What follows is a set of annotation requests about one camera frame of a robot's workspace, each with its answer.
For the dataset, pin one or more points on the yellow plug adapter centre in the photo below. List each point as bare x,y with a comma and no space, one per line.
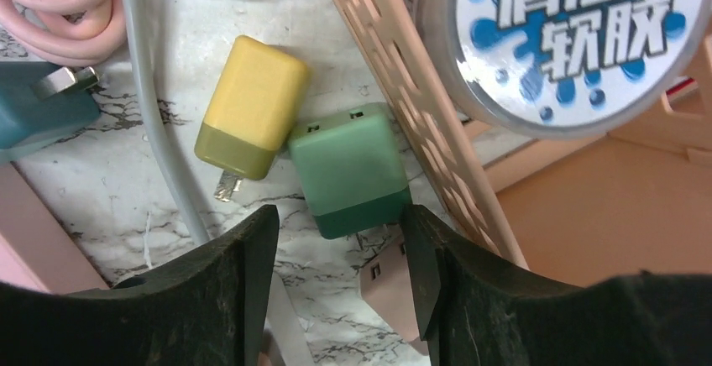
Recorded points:
252,110

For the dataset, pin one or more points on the teal plug adapter behind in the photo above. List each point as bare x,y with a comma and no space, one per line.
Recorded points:
42,102

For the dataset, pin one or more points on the orange mesh file organizer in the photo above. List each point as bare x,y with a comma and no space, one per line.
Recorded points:
578,211

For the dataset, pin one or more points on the white power strip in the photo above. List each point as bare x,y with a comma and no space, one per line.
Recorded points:
284,324

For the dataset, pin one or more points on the pink power strip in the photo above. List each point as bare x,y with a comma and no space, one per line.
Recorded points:
36,252

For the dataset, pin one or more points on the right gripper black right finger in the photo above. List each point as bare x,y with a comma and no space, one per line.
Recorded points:
475,308

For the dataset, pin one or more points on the dark green plug adapter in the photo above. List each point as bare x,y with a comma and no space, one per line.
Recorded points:
350,169

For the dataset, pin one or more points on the blue patterned round tin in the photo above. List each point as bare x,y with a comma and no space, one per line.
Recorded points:
559,69

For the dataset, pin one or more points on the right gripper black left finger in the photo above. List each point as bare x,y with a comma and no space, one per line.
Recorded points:
205,307

